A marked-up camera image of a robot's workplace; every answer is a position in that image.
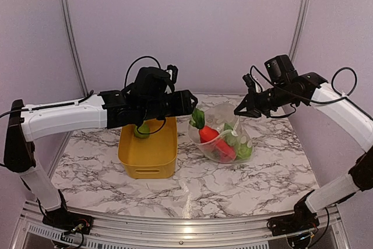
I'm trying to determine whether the red toy chili pepper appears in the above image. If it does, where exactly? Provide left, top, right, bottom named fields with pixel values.
left=189, top=108, right=237, bottom=163

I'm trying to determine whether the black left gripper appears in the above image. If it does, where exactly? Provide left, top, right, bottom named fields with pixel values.
left=140, top=89, right=199, bottom=122

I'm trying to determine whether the aluminium corner post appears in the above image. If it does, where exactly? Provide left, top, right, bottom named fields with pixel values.
left=289, top=0, right=310, bottom=62
left=60, top=0, right=88, bottom=96

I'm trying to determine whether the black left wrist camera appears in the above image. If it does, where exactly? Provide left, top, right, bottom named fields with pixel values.
left=131, top=65, right=178, bottom=97

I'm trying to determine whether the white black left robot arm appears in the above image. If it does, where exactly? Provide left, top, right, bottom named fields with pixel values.
left=3, top=90, right=198, bottom=229

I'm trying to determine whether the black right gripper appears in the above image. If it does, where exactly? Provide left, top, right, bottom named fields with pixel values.
left=234, top=82, right=298, bottom=118

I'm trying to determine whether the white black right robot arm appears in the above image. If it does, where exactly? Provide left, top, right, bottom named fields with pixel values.
left=235, top=71, right=372, bottom=230

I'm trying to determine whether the green toy bitter gourd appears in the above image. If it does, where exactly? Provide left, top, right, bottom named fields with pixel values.
left=224, top=123, right=238, bottom=146

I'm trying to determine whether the green toy apple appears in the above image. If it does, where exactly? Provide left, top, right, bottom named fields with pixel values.
left=235, top=142, right=252, bottom=160

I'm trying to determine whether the green toy pear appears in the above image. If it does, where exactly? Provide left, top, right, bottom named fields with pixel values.
left=133, top=122, right=150, bottom=139

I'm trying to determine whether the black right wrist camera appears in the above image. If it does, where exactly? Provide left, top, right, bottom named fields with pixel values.
left=264, top=54, right=298, bottom=85

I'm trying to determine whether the right aluminium corner post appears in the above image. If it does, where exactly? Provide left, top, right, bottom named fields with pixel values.
left=289, top=0, right=310, bottom=62

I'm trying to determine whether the aluminium front frame rail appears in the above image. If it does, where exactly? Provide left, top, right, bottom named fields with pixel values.
left=17, top=199, right=350, bottom=249

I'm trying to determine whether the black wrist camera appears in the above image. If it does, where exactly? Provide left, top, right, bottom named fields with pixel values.
left=264, top=54, right=298, bottom=85
left=131, top=65, right=178, bottom=97

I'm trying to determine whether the yellow plastic basket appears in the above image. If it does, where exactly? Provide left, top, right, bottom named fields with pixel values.
left=118, top=117, right=178, bottom=179

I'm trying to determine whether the clear polka dot zip bag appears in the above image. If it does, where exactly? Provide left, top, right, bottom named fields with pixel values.
left=188, top=103, right=254, bottom=164

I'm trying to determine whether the left aluminium corner post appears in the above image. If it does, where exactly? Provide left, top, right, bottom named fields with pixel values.
left=60, top=0, right=88, bottom=96

